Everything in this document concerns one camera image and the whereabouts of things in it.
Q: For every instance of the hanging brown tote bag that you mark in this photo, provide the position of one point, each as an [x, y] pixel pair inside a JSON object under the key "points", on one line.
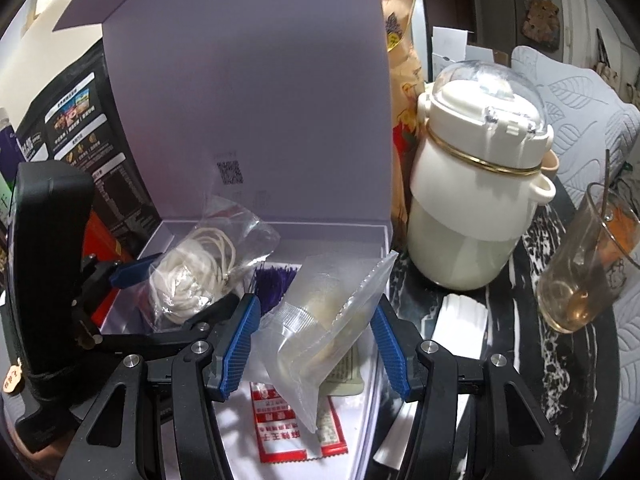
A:
{"points": [[540, 17]]}

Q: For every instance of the purple tassel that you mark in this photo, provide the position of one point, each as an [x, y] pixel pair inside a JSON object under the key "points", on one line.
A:
{"points": [[272, 285]]}

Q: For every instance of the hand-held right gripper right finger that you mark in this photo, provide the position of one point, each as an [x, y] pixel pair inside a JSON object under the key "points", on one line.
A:
{"points": [[392, 357]]}

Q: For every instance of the red box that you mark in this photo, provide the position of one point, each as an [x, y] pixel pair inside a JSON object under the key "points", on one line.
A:
{"points": [[102, 240]]}

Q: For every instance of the glass cup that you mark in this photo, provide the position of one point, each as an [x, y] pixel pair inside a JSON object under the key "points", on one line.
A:
{"points": [[575, 280]]}

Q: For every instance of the red white sachet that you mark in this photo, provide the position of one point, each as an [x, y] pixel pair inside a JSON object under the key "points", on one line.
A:
{"points": [[272, 425]]}

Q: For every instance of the orange printed gift bag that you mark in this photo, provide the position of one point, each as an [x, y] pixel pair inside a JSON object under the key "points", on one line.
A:
{"points": [[402, 85]]}

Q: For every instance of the pale green packet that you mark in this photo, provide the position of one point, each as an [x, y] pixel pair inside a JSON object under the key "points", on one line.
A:
{"points": [[345, 385]]}

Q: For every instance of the lavender gift box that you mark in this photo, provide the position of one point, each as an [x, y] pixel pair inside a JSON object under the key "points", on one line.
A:
{"points": [[250, 85]]}

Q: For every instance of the white folded paper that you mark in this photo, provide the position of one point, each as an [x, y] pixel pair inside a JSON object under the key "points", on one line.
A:
{"points": [[460, 320]]}

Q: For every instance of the black printed food bag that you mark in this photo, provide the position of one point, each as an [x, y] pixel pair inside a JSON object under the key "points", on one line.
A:
{"points": [[80, 125]]}

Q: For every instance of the grey quilted cushion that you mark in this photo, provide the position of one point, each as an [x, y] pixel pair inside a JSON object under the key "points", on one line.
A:
{"points": [[575, 100]]}

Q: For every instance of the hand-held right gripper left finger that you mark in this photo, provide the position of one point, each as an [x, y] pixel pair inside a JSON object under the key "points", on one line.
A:
{"points": [[237, 352]]}

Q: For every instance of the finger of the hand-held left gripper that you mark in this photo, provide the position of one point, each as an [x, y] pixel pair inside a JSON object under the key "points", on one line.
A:
{"points": [[150, 342], [132, 272]]}

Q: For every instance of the white cardboard box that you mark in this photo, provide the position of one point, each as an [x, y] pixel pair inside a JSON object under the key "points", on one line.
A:
{"points": [[447, 52]]}

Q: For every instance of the cream bottle with clear dome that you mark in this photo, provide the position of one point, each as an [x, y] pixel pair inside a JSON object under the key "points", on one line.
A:
{"points": [[465, 210]]}

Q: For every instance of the frosted clear plastic pouch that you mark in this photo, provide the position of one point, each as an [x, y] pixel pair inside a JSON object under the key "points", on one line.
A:
{"points": [[310, 330]]}

